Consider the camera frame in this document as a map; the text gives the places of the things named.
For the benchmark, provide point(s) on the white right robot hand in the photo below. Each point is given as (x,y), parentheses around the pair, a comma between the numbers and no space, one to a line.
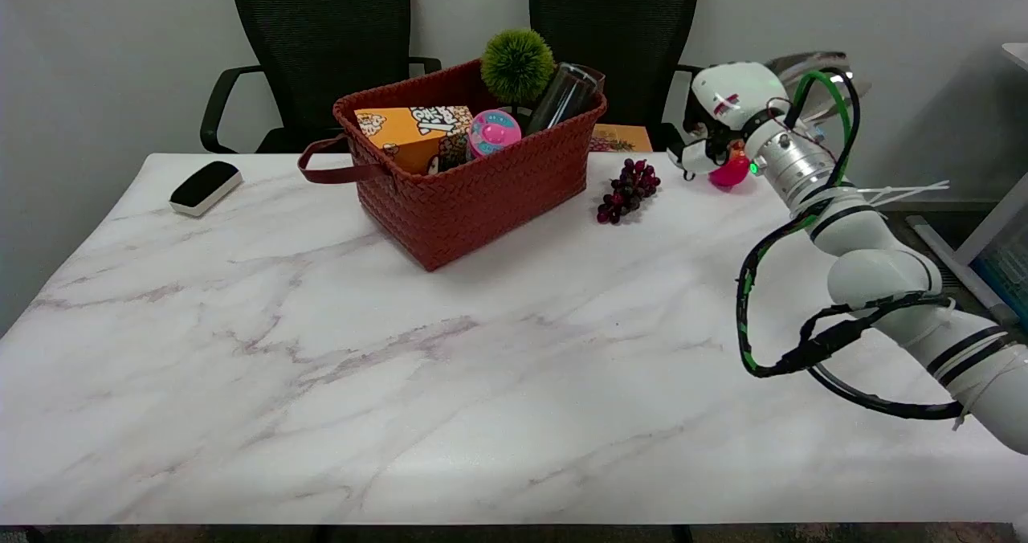
(735,89)

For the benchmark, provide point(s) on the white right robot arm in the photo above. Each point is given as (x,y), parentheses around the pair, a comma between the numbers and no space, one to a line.
(875,274)

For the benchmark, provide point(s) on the red woven basket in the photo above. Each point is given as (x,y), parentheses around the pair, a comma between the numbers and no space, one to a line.
(474,198)

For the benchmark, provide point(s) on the blue storage bin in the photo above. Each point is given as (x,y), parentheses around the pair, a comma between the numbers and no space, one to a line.
(1008,274)

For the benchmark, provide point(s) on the red pomegranate fruit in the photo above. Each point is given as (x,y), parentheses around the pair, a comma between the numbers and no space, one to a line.
(729,175)

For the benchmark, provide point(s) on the orange pineapple print box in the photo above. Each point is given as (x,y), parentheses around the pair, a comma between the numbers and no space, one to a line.
(622,137)

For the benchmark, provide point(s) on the black mesh office chair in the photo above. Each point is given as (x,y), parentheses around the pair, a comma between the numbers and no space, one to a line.
(321,29)
(618,21)

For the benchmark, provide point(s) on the dark purple grape bunch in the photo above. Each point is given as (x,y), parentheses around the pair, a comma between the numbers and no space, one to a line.
(628,189)

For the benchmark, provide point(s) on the dark transparent tumbler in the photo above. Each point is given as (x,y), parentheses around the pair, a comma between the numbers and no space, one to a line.
(562,97)

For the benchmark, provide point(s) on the white zip tie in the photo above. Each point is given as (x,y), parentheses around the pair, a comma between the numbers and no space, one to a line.
(907,189)

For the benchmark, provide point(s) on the green fuzzy ball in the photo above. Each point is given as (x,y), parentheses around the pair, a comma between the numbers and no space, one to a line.
(518,65)

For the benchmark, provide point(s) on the pink round container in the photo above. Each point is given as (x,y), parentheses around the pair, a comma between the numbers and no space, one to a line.
(491,132)

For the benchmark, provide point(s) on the white desk corner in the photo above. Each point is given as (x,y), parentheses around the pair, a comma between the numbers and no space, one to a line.
(1017,53)

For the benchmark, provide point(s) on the orange snack box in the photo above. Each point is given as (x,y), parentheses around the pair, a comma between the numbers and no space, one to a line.
(414,133)

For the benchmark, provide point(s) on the black and white eraser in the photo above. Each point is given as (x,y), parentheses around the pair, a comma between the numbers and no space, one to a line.
(205,187)

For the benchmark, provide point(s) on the white desk leg frame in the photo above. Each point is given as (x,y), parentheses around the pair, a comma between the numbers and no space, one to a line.
(976,242)

